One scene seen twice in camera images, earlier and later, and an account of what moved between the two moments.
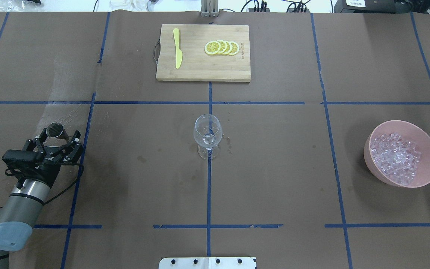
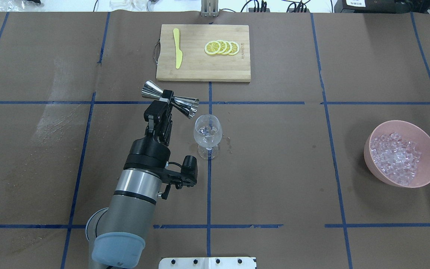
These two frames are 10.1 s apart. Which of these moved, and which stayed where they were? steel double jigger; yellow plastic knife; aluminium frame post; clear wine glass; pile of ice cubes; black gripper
Moved: black gripper; steel double jigger
Stayed: aluminium frame post; pile of ice cubes; yellow plastic knife; clear wine glass
